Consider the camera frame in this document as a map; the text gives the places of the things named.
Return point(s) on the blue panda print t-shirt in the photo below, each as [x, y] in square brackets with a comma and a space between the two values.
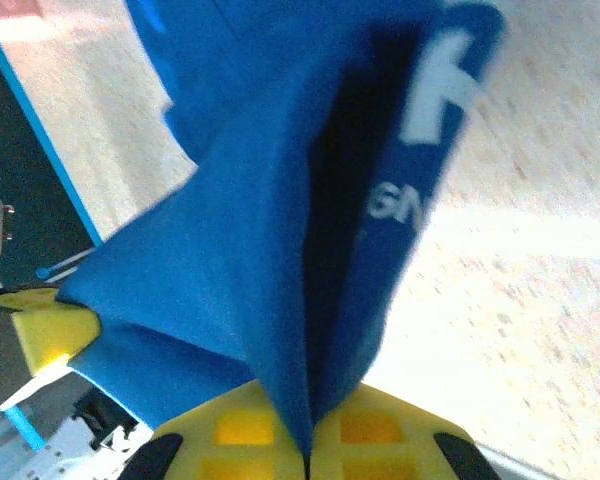
[230, 225]

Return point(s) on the blue table border strip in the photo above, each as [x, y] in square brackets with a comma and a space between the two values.
[45, 145]

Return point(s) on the pink perforated plastic basket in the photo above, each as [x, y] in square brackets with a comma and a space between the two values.
[5, 10]

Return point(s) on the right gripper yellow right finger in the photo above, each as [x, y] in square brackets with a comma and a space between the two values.
[375, 440]

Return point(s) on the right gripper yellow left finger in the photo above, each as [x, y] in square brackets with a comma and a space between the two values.
[240, 440]

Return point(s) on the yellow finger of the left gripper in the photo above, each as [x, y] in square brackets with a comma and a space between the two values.
[55, 335]

